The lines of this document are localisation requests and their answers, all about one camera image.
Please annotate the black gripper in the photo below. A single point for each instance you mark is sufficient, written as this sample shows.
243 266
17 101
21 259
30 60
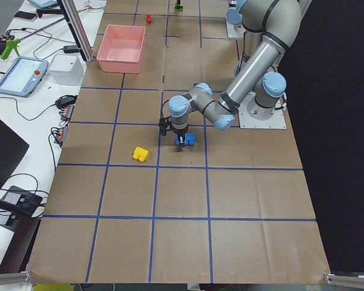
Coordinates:
180 132

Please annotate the blue toy block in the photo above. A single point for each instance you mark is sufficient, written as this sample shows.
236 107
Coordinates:
192 139

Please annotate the green toy block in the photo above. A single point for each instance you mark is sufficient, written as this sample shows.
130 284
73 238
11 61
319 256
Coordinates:
179 7

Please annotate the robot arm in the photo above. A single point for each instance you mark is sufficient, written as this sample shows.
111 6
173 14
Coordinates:
274 26
207 20

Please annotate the pink plastic box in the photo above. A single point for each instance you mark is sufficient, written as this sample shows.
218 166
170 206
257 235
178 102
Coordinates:
122 49

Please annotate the red toy block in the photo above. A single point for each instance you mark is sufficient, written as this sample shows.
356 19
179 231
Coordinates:
149 19

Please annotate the yellow toy block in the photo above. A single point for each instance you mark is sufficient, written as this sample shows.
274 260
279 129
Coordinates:
140 154

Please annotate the black power adapter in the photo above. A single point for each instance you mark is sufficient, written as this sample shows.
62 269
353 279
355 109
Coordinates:
68 49

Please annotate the white square device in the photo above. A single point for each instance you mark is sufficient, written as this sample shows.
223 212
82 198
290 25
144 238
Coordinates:
66 70

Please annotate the reach grabber tool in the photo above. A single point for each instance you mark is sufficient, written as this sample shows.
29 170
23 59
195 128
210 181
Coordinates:
13 44

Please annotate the teach pendant tablet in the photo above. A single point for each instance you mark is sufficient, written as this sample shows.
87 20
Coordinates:
23 76

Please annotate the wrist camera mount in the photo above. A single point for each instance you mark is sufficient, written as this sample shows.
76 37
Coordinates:
164 125

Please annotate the aluminium frame post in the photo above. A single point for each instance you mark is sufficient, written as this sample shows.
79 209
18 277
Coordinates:
73 20

